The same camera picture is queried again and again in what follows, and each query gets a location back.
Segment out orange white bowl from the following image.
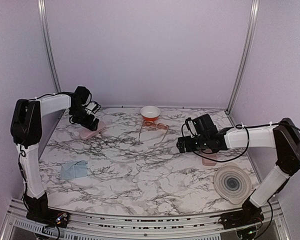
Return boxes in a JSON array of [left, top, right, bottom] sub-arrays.
[[140, 105, 161, 122]]

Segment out front aluminium rail base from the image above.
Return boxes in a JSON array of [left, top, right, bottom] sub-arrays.
[[0, 199, 291, 240]]

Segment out aluminium frame post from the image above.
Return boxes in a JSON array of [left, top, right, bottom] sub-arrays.
[[226, 0, 260, 115], [37, 0, 62, 93]]

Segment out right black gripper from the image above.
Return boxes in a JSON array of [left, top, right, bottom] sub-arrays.
[[177, 134, 209, 154]]

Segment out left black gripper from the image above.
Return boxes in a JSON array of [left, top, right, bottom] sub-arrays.
[[69, 105, 99, 131]]

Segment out pink hard glasses case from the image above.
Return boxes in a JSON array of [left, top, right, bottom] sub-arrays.
[[200, 149, 217, 167]]

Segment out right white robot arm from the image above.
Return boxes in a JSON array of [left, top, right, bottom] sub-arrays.
[[176, 114, 300, 229]]

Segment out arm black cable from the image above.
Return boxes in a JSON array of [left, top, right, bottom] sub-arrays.
[[181, 119, 300, 171], [16, 91, 93, 208]]

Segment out grey swirl ceramic plate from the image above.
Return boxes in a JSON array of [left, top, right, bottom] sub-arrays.
[[213, 163, 252, 205]]

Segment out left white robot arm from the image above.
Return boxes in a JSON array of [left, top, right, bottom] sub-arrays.
[[10, 86, 100, 227]]

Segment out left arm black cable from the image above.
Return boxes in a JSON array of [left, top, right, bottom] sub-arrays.
[[16, 91, 93, 208]]

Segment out pink transparent sunglasses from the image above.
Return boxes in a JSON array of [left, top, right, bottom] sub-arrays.
[[138, 120, 170, 146]]

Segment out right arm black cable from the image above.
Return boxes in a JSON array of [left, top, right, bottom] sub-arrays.
[[181, 119, 300, 171]]

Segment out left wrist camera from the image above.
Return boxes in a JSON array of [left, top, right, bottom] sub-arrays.
[[85, 100, 101, 114]]

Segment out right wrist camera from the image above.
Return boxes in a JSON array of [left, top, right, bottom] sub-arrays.
[[185, 117, 197, 135]]

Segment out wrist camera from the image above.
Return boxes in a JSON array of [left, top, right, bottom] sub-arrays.
[[185, 117, 197, 135], [85, 100, 101, 114]]

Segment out pink soft glasses case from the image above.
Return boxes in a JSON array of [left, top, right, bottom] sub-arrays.
[[79, 121, 106, 140]]

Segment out right aluminium frame post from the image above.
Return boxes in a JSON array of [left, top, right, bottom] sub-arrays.
[[226, 0, 260, 115]]

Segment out left aluminium frame post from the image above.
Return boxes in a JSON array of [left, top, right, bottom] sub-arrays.
[[37, 0, 62, 93]]

